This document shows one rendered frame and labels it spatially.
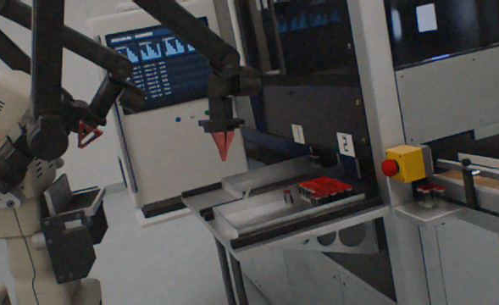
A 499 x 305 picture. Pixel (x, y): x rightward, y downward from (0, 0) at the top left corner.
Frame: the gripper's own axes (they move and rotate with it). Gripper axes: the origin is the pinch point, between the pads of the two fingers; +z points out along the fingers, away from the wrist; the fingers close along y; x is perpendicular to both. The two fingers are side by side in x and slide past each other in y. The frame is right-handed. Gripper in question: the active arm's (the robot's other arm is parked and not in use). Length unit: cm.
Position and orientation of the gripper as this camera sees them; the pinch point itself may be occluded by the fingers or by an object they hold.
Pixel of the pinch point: (223, 157)
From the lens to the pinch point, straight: 135.9
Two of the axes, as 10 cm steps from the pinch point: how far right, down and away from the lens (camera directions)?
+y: 9.5, -0.9, 2.9
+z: 0.5, 9.9, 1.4
